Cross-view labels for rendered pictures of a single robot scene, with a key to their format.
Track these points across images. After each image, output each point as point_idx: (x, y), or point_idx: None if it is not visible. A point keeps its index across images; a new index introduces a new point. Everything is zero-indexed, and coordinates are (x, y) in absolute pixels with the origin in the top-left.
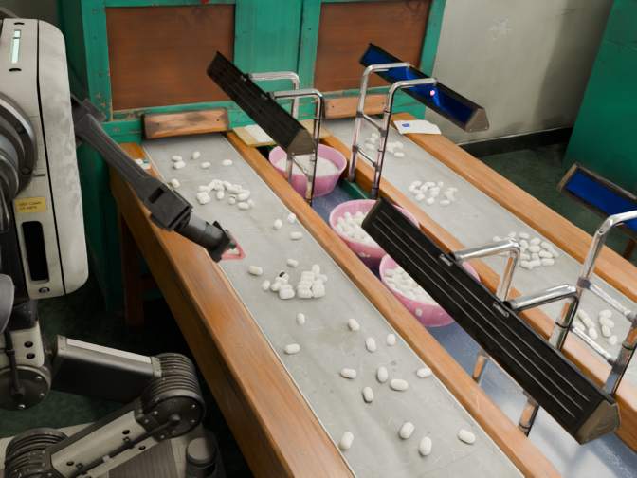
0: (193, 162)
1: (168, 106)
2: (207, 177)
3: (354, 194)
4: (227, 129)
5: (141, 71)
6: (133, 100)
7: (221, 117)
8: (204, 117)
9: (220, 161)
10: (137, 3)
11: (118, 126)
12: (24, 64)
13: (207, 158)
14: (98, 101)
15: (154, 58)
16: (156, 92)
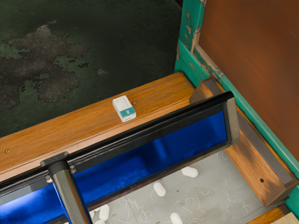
0: (173, 173)
1: (240, 99)
2: (127, 197)
3: None
4: (262, 202)
5: (235, 30)
6: (217, 54)
7: (269, 183)
8: (251, 156)
9: (186, 210)
10: None
11: (193, 64)
12: None
13: (191, 190)
14: (186, 21)
15: (254, 26)
16: (240, 71)
